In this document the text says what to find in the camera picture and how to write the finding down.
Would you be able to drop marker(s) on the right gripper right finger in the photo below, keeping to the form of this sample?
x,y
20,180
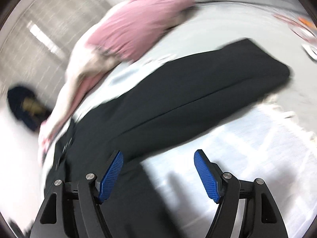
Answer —
x,y
261,215

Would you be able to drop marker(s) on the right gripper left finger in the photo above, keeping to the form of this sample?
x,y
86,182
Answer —
x,y
72,209

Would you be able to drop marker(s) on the black garment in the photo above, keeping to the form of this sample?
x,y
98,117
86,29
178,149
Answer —
x,y
175,103

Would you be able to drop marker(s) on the dark clothes hanging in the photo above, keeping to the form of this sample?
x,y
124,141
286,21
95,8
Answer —
x,y
27,108

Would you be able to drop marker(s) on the grey checked fringed blanket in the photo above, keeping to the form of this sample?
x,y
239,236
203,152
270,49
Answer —
x,y
260,140

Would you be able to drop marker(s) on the beige pink duvet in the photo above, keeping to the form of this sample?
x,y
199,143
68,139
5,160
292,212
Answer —
x,y
85,69

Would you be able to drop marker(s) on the grey patterned curtain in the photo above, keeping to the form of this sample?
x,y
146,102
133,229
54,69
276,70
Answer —
x,y
37,49

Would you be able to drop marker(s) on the white small box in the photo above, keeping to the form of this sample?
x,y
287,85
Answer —
x,y
310,50

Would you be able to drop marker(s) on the grey bed sheet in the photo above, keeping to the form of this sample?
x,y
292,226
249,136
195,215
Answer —
x,y
279,34

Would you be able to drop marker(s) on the orange small object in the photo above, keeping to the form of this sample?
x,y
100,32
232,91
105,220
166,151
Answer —
x,y
307,23

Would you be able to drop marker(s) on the pink pillow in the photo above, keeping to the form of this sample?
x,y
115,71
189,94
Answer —
x,y
136,26

